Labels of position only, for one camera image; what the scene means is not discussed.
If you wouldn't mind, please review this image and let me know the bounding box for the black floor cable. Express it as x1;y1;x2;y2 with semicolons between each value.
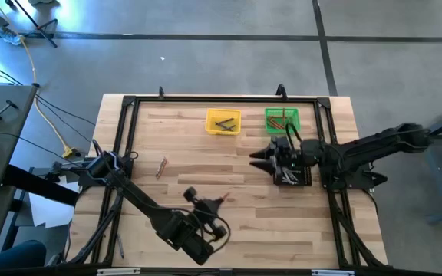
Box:
0;56;98;145

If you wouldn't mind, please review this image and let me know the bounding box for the white paper sheet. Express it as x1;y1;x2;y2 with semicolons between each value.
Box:
28;191;77;229

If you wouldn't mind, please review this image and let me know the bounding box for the yellow plastic basket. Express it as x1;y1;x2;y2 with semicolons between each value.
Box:
204;107;242;136

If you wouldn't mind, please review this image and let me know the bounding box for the yellow extension cord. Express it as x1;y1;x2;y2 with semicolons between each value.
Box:
0;0;78;160

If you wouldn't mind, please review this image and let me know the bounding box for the silver edge bracket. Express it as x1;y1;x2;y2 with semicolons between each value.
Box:
97;268;141;276
311;269;355;276

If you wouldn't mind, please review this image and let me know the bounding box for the person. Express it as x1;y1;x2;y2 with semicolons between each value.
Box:
0;240;48;271

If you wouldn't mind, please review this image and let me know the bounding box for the black aluminium table frame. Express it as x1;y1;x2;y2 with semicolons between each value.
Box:
65;83;390;269

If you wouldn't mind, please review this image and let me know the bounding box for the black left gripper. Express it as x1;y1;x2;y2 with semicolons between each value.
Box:
183;186;229;240

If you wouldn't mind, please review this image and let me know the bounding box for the black crossbeam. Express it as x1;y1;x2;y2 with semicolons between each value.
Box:
2;163;81;207

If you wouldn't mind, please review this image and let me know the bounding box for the green plastic basket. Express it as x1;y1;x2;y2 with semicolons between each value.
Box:
264;107;302;135

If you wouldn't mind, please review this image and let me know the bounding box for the grey metal table leg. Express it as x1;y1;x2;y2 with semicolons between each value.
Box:
397;97;442;225

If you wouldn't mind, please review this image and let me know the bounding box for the grey side table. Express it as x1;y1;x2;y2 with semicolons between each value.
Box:
0;84;40;269

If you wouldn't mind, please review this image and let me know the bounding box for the black tripod stand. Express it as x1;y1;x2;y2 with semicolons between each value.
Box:
5;0;59;49

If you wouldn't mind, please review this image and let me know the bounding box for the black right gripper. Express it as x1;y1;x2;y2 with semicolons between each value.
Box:
249;135;324;185

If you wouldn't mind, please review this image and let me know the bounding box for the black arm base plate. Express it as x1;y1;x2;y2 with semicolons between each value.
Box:
318;156;389;191
78;153;134;189

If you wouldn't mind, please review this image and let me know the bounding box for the black plastic basket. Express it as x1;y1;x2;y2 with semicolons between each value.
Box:
273;164;313;188

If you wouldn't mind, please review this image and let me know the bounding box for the black clamp mount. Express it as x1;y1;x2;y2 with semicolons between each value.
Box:
44;160;91;183

